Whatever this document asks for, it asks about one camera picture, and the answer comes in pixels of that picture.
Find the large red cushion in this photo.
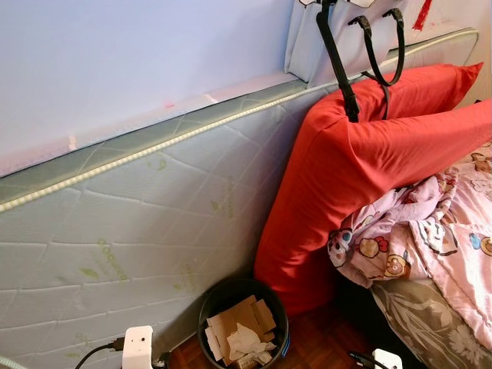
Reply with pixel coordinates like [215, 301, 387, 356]
[361, 61, 484, 124]
[254, 98, 492, 316]

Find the crumpled white paper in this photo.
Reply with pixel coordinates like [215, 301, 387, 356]
[227, 323, 270, 362]

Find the grey quilted mattress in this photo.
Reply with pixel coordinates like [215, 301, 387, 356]
[0, 28, 481, 369]

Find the pink cartoon print blanket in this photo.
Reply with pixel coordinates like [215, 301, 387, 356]
[328, 142, 492, 351]

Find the brown cardboard piece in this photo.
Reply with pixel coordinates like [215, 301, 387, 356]
[204, 296, 276, 362]

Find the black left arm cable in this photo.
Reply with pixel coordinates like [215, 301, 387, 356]
[75, 337, 125, 369]

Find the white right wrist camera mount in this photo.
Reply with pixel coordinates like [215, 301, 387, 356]
[373, 350, 404, 369]

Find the bed with beige floral sheet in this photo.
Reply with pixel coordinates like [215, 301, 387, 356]
[371, 277, 492, 369]

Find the long black strap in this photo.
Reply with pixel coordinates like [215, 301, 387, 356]
[315, 0, 361, 124]

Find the black waste bin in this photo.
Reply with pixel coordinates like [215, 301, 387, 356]
[198, 277, 290, 369]

